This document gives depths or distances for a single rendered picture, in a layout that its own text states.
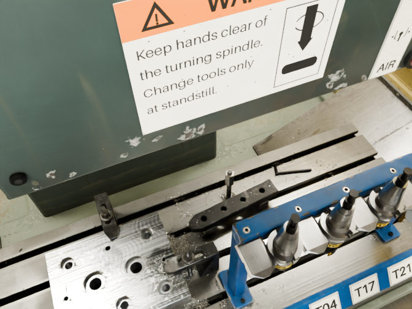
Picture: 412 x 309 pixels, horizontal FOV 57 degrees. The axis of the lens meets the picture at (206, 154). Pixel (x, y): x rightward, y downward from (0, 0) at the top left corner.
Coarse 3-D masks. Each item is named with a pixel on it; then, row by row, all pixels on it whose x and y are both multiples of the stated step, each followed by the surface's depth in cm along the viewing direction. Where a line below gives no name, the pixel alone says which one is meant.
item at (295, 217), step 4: (292, 216) 60; (296, 216) 60; (292, 220) 59; (296, 220) 59; (288, 224) 61; (292, 224) 61; (296, 224) 61; (288, 228) 62; (292, 228) 61; (296, 228) 61
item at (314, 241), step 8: (312, 216) 72; (304, 224) 71; (312, 224) 71; (304, 232) 70; (312, 232) 70; (320, 232) 70; (304, 240) 69; (312, 240) 69; (320, 240) 69; (328, 240) 69; (304, 248) 68; (312, 248) 68; (320, 248) 68
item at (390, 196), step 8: (392, 184) 67; (384, 192) 70; (392, 192) 68; (400, 192) 67; (376, 200) 72; (384, 200) 70; (392, 200) 69; (400, 200) 70; (384, 208) 71; (392, 208) 71
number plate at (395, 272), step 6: (408, 258) 94; (396, 264) 93; (402, 264) 93; (408, 264) 94; (390, 270) 92; (396, 270) 93; (402, 270) 94; (408, 270) 94; (390, 276) 93; (396, 276) 93; (402, 276) 94; (408, 276) 95; (390, 282) 93; (396, 282) 94
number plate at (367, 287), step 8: (360, 280) 91; (368, 280) 91; (376, 280) 92; (352, 288) 90; (360, 288) 91; (368, 288) 91; (376, 288) 92; (352, 296) 90; (360, 296) 91; (368, 296) 92
